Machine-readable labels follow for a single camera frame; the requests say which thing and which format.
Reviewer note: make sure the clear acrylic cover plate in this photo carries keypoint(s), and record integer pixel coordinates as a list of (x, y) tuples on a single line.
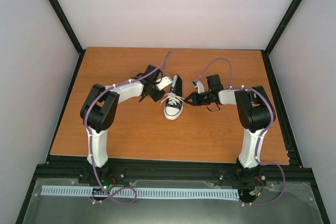
[(295, 205)]

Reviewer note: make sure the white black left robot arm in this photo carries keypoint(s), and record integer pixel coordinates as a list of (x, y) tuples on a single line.
[(100, 107)]

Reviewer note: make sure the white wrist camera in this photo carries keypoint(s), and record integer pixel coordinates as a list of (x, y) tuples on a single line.
[(198, 86), (163, 82)]

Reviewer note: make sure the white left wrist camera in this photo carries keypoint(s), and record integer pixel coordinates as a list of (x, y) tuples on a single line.
[(163, 82)]

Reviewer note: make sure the light blue slotted cable duct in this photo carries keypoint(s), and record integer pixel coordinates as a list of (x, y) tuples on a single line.
[(142, 193)]

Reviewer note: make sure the white shoelace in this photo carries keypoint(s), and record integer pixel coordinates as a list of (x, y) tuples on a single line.
[(172, 99)]

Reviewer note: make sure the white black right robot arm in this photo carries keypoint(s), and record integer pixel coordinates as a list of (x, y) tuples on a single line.
[(256, 115)]

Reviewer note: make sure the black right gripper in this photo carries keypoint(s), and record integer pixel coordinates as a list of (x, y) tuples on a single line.
[(196, 99)]

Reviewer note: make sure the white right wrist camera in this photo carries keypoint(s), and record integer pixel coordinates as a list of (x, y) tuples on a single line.
[(198, 86)]

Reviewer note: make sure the black white canvas sneaker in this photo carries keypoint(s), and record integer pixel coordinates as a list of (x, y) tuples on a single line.
[(173, 112)]

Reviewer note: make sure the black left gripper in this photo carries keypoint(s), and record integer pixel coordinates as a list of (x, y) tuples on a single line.
[(157, 97)]

